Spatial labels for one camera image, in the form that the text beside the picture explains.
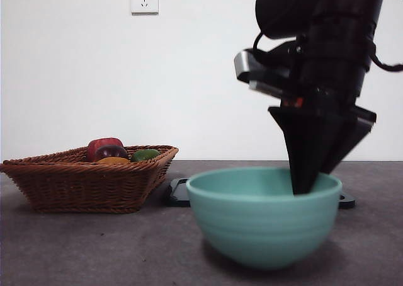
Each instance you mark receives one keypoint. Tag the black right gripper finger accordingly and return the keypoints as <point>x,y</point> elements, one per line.
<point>346,141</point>
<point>305,147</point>

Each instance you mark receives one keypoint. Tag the brown wicker basket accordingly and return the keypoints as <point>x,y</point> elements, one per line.
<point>78,188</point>

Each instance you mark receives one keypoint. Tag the dark green rectangular tray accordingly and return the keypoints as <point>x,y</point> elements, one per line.
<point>178,194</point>

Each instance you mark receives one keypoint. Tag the dark purple plum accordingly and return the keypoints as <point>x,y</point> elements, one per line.
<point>111,152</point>

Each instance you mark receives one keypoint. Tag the red apple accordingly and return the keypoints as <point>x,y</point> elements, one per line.
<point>100,142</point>

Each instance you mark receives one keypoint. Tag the green avocado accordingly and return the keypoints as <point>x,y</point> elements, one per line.
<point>145,155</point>

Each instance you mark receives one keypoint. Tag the teal ribbed bowl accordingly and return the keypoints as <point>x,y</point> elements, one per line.
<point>261,229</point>

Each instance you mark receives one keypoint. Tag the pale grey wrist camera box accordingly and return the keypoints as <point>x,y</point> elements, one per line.
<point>244,62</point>

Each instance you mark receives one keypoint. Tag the brown kiwifruit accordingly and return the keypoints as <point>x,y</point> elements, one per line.
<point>113,160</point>

